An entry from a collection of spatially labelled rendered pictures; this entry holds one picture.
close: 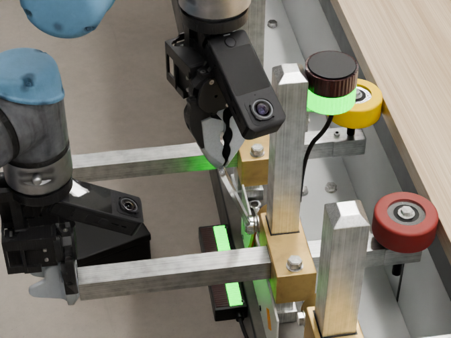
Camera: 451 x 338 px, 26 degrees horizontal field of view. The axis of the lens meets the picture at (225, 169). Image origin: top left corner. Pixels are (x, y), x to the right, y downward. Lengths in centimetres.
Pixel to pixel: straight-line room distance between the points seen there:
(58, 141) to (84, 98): 190
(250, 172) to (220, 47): 42
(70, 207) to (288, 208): 28
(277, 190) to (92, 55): 198
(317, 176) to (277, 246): 49
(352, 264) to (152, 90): 206
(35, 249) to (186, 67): 28
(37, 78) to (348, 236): 34
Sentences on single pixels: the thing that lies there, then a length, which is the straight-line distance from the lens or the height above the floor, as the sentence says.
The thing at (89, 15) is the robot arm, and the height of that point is 130.
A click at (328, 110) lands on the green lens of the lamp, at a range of 111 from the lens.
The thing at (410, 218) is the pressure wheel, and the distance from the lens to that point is 123.
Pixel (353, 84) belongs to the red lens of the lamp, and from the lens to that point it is 111.
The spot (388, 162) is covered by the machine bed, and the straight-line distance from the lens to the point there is 147.
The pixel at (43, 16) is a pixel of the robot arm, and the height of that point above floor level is 130.
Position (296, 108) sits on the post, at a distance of 111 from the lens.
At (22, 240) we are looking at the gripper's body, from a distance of 112.
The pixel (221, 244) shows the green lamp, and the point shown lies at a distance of 146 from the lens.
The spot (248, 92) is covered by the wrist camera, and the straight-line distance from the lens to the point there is 100.
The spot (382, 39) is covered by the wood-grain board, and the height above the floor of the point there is 90.
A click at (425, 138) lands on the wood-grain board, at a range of 136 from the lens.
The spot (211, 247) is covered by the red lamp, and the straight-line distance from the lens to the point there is 146.
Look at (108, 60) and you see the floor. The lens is 309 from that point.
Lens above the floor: 175
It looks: 41 degrees down
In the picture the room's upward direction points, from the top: straight up
